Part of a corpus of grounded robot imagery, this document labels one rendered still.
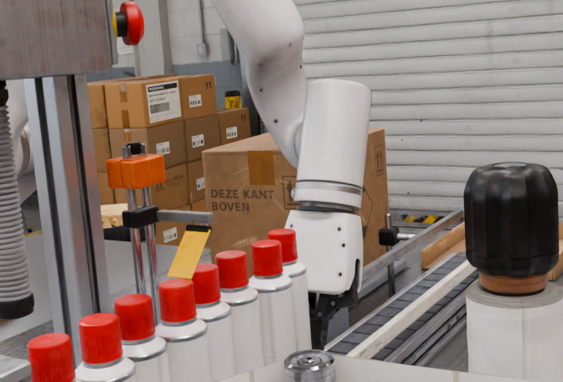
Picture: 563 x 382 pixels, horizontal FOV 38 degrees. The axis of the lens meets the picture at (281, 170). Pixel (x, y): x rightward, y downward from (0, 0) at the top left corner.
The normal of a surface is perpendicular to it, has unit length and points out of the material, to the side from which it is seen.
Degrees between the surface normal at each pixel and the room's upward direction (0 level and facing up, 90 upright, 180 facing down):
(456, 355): 0
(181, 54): 90
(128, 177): 90
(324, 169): 71
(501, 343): 87
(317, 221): 66
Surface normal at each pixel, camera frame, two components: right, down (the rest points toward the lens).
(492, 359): -0.69, 0.19
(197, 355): 0.60, 0.08
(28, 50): 0.40, 0.11
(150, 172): 0.85, 0.02
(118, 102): -0.48, 0.17
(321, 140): -0.41, -0.17
